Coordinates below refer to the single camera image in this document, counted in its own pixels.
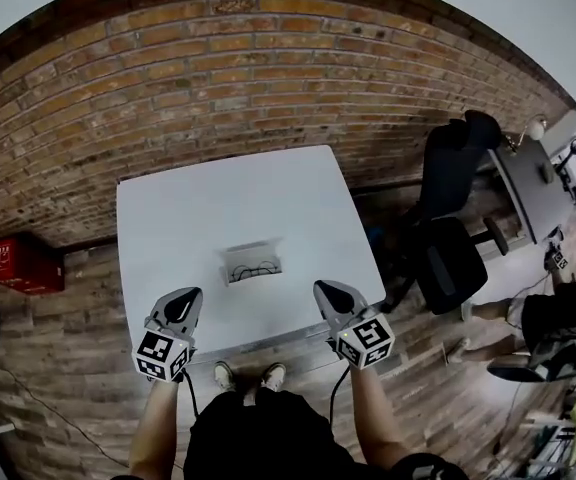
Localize black floor cable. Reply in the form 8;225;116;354
0;351;130;470

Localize black office chair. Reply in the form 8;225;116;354
402;110;512;317

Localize person's right white shoe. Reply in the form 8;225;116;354
260;361;288;393

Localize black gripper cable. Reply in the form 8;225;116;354
328;365;352;424
181;370;202;419

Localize beige curved plastic housing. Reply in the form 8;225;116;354
217;236;287;287

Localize person's black trousers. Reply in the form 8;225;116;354
202;386;319;434

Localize black-framed eyeglasses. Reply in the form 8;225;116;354
230;262;279;282

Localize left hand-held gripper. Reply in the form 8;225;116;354
131;287;204;385

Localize person's white shoe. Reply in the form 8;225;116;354
260;361;288;393
212;360;237;394

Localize person's dark shirt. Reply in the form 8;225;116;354
182;407;464;480

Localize black ring stand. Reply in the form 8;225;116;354
557;136;576;174

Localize person's right forearm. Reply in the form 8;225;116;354
350;365;407;469

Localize grey desk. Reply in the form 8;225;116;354
487;137;569;245

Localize red plastic crate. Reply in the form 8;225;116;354
0;235;67;294

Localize white globe desk lamp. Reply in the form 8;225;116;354
505;113;549;157

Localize person's left white shoe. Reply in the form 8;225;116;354
212;360;237;394

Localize person's left forearm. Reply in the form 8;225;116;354
128;380;179;480

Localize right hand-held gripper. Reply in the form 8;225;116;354
313;279;396;370

